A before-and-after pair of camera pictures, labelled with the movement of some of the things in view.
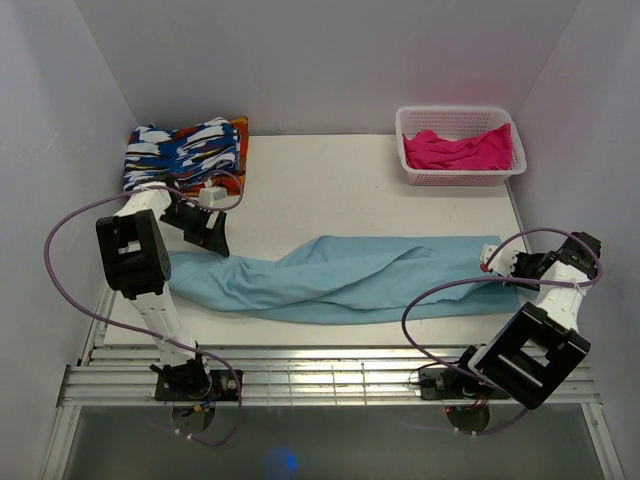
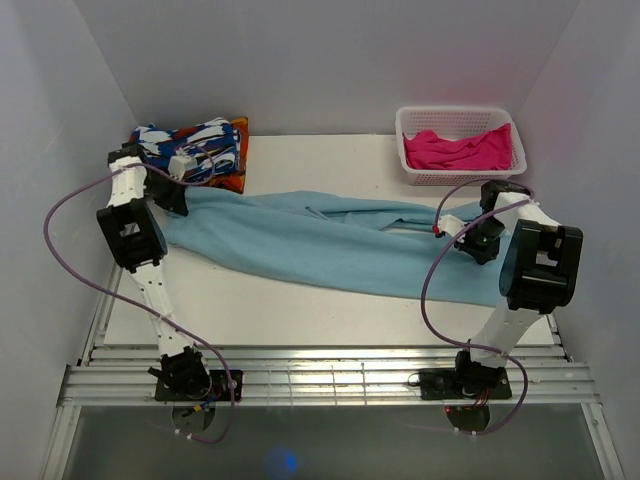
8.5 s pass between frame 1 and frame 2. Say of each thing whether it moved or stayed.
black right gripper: moved
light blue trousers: moved
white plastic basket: stayed
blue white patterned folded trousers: stayed
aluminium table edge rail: stayed
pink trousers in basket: stayed
